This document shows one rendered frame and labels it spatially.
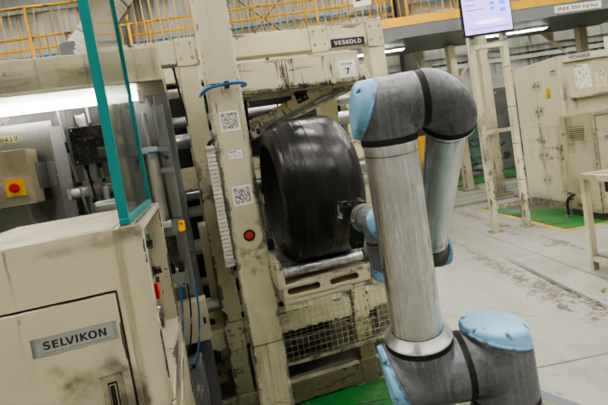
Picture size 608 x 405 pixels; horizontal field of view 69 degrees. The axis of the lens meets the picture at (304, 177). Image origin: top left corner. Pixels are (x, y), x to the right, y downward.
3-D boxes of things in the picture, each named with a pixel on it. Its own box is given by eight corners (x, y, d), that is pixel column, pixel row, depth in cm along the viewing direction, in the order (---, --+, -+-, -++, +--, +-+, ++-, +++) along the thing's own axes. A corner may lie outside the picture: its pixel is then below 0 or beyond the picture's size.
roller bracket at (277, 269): (279, 291, 164) (274, 266, 163) (261, 268, 202) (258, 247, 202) (288, 289, 165) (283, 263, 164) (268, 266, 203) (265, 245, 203)
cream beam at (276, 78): (236, 96, 195) (231, 62, 194) (231, 104, 219) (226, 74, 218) (363, 80, 210) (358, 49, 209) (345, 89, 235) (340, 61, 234)
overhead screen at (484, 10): (464, 37, 507) (458, -12, 503) (462, 38, 512) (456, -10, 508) (514, 30, 511) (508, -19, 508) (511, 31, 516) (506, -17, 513)
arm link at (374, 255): (414, 280, 125) (407, 238, 125) (375, 287, 125) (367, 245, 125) (406, 271, 135) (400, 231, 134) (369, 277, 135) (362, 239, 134)
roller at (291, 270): (279, 266, 169) (278, 269, 173) (281, 277, 167) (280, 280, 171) (363, 247, 178) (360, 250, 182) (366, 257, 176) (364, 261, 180)
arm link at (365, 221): (374, 246, 123) (367, 211, 122) (357, 239, 135) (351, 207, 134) (403, 238, 125) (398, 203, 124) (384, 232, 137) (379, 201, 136)
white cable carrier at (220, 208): (226, 268, 171) (204, 145, 168) (225, 265, 176) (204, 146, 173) (237, 265, 172) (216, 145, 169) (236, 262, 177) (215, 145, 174)
